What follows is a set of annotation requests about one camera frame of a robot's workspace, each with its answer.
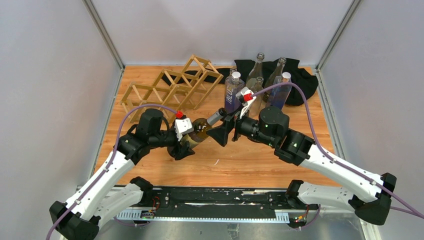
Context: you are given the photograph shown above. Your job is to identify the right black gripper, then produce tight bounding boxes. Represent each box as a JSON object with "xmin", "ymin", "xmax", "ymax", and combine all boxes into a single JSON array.
[{"xmin": 205, "ymin": 103, "xmax": 276, "ymax": 148}]

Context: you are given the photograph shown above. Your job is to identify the dark bottle grey cap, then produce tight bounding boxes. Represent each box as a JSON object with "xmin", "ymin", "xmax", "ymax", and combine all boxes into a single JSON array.
[{"xmin": 181, "ymin": 107, "xmax": 227, "ymax": 149}]

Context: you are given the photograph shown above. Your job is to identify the clear square bottle silver cap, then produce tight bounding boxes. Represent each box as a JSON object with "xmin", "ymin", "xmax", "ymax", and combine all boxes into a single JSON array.
[{"xmin": 246, "ymin": 76, "xmax": 264, "ymax": 118}]

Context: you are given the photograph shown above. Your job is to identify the blue bottle silver cap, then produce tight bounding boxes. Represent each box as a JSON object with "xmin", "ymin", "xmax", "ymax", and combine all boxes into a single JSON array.
[{"xmin": 224, "ymin": 71, "xmax": 245, "ymax": 114}]

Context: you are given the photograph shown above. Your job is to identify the clear bottle white label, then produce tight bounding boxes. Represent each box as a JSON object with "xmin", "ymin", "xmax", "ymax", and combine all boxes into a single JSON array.
[{"xmin": 262, "ymin": 57, "xmax": 287, "ymax": 103}]

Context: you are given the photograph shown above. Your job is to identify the blue BLU labelled bottle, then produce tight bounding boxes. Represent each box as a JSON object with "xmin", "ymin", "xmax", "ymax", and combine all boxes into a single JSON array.
[{"xmin": 265, "ymin": 72, "xmax": 292, "ymax": 110}]

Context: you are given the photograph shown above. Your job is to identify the clear bottle gold black label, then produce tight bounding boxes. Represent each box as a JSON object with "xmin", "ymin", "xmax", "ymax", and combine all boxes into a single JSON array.
[{"xmin": 245, "ymin": 52, "xmax": 265, "ymax": 93}]

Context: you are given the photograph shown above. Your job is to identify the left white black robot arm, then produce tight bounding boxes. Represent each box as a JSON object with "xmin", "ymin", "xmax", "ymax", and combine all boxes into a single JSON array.
[{"xmin": 46, "ymin": 104, "xmax": 194, "ymax": 240}]

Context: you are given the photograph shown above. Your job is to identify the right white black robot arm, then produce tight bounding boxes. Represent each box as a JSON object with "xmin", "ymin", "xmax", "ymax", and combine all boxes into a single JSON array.
[{"xmin": 206, "ymin": 106, "xmax": 397, "ymax": 226}]

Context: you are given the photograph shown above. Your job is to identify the wooden lattice wine rack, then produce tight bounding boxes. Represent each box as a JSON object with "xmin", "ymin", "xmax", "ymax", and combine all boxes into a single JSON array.
[{"xmin": 120, "ymin": 54, "xmax": 224, "ymax": 113}]

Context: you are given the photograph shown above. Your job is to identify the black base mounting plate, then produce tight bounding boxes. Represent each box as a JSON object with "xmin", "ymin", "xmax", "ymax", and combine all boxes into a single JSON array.
[{"xmin": 134, "ymin": 186, "xmax": 318, "ymax": 220}]

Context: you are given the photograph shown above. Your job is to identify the black cloth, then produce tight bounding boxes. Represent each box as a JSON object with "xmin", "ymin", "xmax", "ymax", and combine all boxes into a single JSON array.
[{"xmin": 183, "ymin": 57, "xmax": 320, "ymax": 107}]

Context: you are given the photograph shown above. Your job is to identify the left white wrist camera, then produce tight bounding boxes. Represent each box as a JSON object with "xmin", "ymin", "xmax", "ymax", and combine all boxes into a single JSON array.
[{"xmin": 174, "ymin": 117, "xmax": 194, "ymax": 142}]

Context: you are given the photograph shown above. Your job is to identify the aluminium frame rails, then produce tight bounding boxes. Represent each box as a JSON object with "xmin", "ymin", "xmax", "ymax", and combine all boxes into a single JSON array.
[{"xmin": 67, "ymin": 185, "xmax": 374, "ymax": 223}]

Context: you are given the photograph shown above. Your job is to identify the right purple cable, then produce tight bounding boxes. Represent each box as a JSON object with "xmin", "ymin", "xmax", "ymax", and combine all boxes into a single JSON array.
[{"xmin": 242, "ymin": 81, "xmax": 424, "ymax": 229}]

